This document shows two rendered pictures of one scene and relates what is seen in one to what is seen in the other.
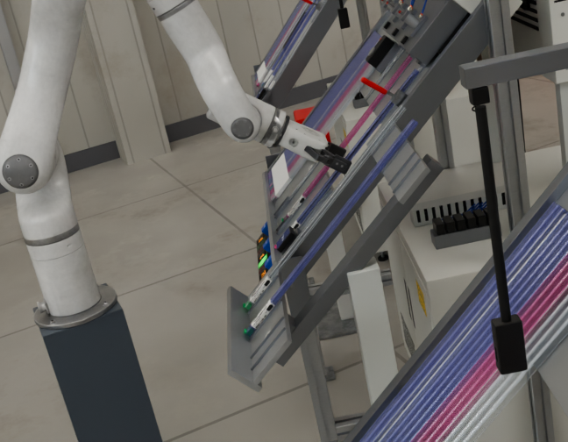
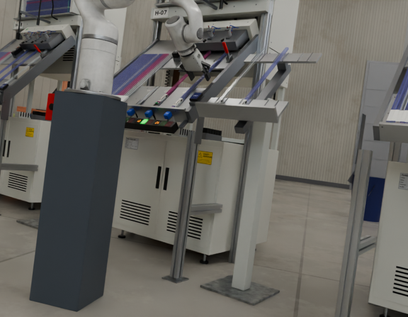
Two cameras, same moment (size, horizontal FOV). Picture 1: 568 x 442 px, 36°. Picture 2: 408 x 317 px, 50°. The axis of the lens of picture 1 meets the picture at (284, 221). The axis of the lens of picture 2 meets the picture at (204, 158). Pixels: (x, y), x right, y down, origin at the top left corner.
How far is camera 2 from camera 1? 1.91 m
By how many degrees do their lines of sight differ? 59
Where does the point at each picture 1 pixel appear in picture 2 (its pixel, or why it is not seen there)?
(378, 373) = (264, 150)
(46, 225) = (115, 31)
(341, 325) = not seen: hidden behind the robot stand
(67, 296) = (108, 81)
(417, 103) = (238, 61)
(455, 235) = (211, 135)
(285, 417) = not seen: hidden behind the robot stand
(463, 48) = (252, 48)
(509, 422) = (228, 223)
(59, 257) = (113, 54)
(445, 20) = (244, 36)
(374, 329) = (269, 127)
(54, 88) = not seen: outside the picture
